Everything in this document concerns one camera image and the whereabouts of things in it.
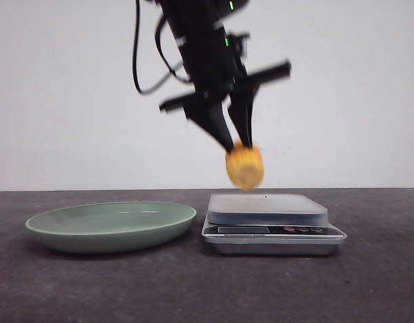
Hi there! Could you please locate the silver digital kitchen scale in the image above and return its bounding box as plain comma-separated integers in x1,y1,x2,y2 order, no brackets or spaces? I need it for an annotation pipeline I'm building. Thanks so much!
201,193,347,256

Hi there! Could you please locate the green round plate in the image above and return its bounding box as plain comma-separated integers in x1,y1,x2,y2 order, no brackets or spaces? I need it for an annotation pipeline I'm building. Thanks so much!
25,201,197,254

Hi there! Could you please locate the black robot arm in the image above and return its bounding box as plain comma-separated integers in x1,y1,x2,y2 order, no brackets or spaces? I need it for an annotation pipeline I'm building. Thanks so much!
160,1,291,152

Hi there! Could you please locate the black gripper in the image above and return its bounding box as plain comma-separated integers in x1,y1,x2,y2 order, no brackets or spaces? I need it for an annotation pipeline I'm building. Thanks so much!
160,32,291,150

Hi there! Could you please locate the yellow corn cob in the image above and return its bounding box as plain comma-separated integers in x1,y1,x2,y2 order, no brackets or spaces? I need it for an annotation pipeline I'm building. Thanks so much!
225,140,264,190

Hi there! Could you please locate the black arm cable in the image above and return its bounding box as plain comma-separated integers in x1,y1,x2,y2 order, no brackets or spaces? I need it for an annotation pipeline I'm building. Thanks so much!
131,0,194,95

